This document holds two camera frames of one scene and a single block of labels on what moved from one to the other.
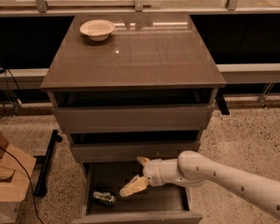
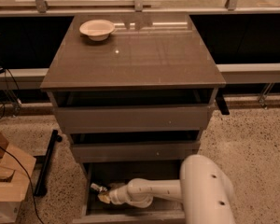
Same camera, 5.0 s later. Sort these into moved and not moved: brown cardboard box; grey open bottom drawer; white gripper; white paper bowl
Moved: white gripper
Not moved: brown cardboard box; grey open bottom drawer; white paper bowl
